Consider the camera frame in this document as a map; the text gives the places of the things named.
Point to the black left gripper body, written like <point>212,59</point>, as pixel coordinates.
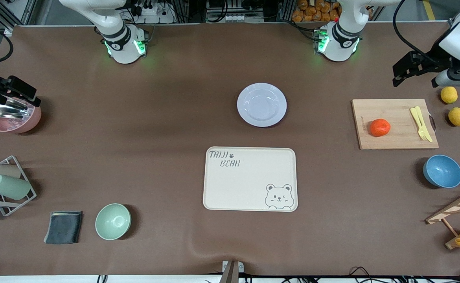
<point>435,57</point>

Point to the orange fruit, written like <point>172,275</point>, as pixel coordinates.
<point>379,127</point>

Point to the lavender round plate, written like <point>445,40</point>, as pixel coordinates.
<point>261,104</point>

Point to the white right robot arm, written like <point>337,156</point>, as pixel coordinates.
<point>124,51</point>

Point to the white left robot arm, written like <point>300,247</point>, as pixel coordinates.
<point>338,49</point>

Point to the shiny metal scoop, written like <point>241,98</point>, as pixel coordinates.
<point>2,110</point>

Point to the pink bowl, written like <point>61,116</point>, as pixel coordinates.
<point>15,125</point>

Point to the yellow plastic fork and knife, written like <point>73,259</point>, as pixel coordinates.
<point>413,113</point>

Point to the yellow lemon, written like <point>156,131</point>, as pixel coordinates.
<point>458,116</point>
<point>449,94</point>

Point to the wooden cutting board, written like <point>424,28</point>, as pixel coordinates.
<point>395,118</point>

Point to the yellow plastic fork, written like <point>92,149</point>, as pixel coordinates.
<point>422,135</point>

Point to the mint green cup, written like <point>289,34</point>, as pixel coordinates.
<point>9,186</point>

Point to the blue bowl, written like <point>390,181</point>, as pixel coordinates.
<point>442,171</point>

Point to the bag of orange fruits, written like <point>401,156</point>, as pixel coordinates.
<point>316,10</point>

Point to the dark grey folded cloth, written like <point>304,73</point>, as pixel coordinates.
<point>63,227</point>

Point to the wooden cup rack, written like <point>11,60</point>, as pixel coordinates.
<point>456,206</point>

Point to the mint green bowl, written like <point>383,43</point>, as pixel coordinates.
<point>113,221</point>

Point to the white power strip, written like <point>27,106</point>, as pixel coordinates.
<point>155,15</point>

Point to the small white socket strip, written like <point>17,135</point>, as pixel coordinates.
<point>230,17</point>

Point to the cream bear print tray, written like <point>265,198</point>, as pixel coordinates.
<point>245,184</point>

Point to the aluminium frame profile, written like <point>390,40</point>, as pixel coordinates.
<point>6,11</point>

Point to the metal table bracket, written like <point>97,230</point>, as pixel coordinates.
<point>232,271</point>

